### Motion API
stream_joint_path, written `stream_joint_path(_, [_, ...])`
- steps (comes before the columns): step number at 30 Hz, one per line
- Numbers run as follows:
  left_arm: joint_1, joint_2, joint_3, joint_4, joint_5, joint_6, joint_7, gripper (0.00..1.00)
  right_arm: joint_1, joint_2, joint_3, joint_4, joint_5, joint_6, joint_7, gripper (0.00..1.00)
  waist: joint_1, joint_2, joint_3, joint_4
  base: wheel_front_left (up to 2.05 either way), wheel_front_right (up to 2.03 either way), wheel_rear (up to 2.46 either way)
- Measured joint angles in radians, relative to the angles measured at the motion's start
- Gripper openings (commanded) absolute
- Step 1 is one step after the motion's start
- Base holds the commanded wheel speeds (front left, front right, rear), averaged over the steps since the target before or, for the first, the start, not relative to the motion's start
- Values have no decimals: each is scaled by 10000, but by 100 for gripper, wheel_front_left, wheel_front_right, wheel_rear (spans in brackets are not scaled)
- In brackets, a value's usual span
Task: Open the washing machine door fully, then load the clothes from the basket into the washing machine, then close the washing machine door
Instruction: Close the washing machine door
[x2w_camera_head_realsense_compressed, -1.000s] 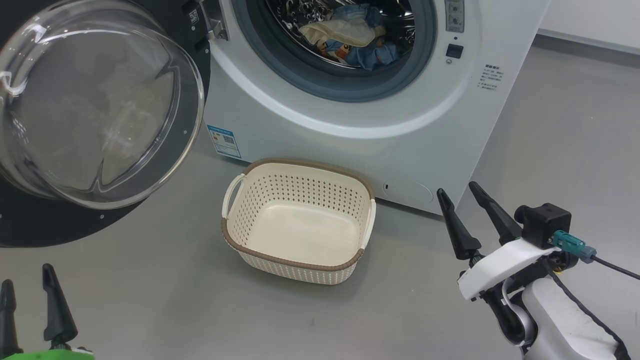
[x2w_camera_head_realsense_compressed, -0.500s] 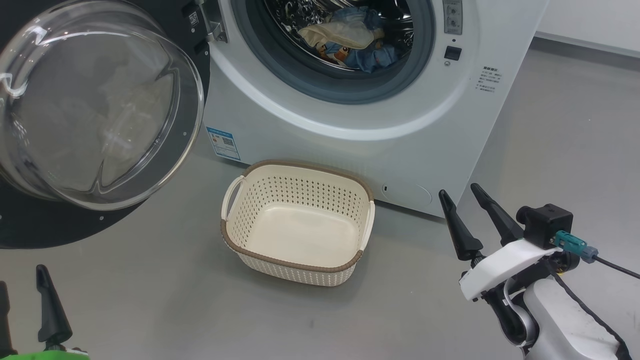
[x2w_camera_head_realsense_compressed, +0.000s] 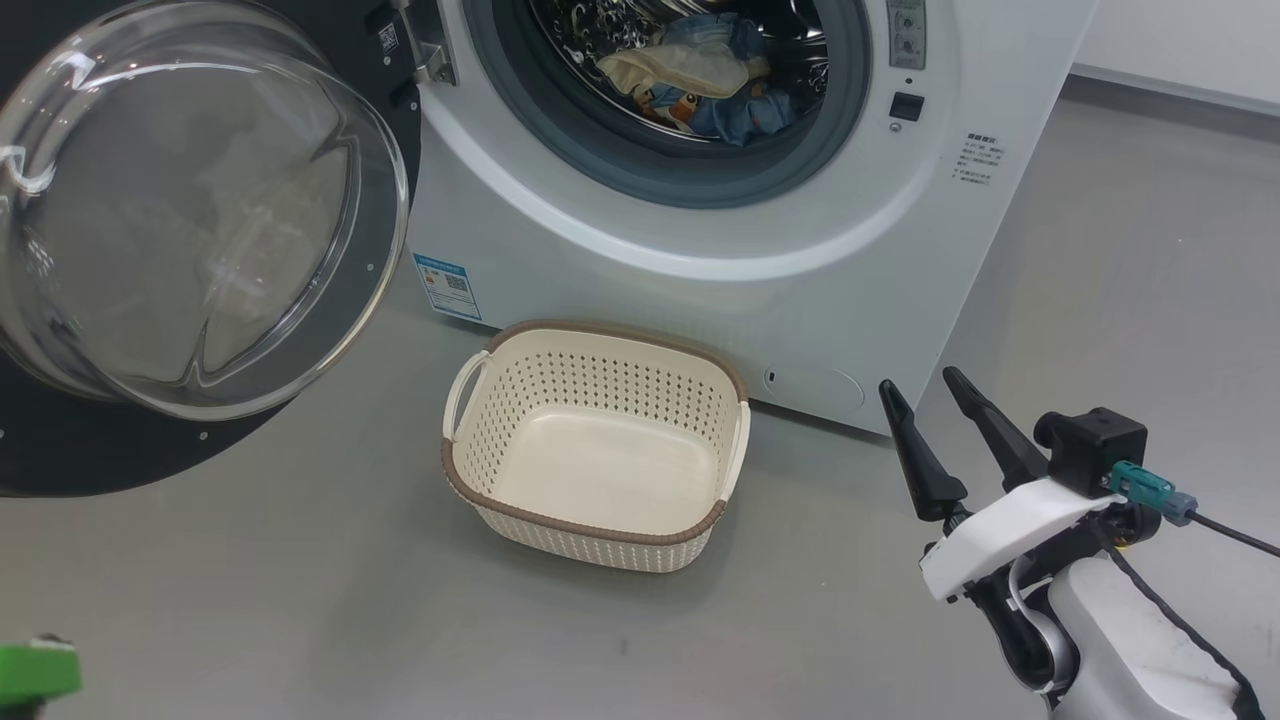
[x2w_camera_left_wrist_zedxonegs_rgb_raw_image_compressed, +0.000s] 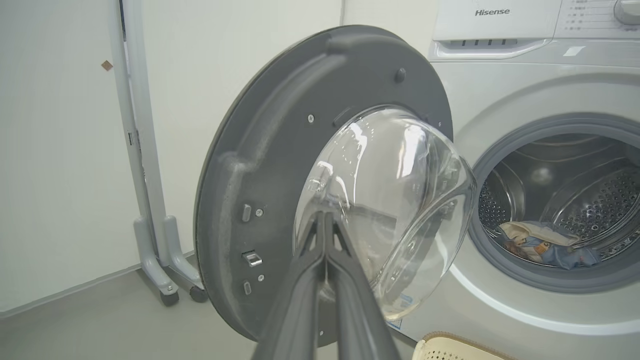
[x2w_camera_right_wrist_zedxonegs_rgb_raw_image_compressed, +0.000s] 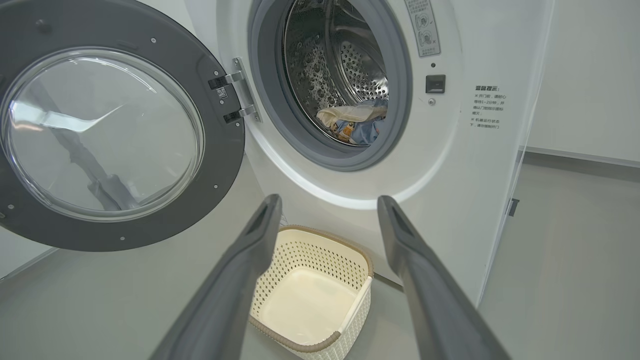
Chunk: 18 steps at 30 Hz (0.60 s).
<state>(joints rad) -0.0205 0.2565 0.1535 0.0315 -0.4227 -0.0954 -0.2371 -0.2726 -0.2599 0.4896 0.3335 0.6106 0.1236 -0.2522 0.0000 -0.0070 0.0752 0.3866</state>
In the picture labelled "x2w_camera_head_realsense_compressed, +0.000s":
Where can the cream perforated laundry basket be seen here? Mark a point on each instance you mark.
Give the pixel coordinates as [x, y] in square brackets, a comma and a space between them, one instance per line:
[600, 470]

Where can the white front-load washing machine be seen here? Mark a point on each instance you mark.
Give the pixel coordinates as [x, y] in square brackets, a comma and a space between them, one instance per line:
[700, 280]

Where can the round filter cover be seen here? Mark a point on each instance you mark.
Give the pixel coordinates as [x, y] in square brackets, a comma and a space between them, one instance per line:
[815, 390]

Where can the steel washer drum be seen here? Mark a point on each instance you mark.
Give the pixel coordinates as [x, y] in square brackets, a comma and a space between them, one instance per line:
[580, 30]

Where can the cream garment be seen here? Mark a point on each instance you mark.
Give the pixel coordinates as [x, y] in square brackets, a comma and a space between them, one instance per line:
[680, 70]

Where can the printed text label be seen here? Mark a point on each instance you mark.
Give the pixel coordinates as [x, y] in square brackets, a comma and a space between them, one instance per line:
[977, 158]

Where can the metal door hinge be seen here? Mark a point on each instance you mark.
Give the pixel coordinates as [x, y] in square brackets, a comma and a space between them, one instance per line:
[430, 60]

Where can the black door latch socket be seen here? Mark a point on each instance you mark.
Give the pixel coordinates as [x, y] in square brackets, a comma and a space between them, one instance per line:
[906, 107]

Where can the blue cartoon print garment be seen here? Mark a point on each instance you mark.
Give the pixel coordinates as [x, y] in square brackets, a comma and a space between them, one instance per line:
[760, 115]

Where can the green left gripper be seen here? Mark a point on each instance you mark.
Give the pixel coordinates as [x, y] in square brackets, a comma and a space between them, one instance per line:
[35, 670]

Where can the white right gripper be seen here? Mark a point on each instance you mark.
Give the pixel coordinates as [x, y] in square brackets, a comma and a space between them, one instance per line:
[1000, 540]

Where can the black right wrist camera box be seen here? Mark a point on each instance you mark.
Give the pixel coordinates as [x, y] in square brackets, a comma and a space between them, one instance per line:
[1095, 450]

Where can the grey rubber door seal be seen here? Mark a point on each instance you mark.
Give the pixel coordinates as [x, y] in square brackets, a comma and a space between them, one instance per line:
[640, 170]

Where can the black glass washing machine door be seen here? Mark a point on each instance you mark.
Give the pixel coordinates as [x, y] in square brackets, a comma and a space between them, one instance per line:
[60, 450]

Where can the blue energy label sticker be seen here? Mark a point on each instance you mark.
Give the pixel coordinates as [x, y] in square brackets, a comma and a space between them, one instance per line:
[447, 285]

